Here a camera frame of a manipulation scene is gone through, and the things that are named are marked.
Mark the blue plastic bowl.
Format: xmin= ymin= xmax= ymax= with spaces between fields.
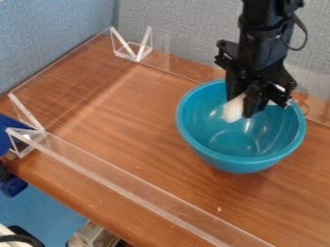
xmin=175 ymin=79 xmax=308 ymax=174

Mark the black white object bottom-left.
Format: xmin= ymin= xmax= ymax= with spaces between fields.
xmin=0 ymin=224 xmax=46 ymax=247

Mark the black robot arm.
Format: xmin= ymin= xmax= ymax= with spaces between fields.
xmin=214 ymin=0 xmax=309 ymax=118

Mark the white brown-capped toy mushroom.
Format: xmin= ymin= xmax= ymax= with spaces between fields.
xmin=224 ymin=86 xmax=289 ymax=123

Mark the blue clamp at table edge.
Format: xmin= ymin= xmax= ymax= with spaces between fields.
xmin=0 ymin=113 xmax=33 ymax=199

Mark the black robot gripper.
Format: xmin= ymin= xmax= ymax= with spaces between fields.
xmin=214 ymin=18 xmax=297 ymax=118

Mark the clear acrylic barrier wall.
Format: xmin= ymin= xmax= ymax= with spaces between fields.
xmin=0 ymin=32 xmax=330 ymax=247

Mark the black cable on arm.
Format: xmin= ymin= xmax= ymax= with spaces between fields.
xmin=278 ymin=13 xmax=310 ymax=52

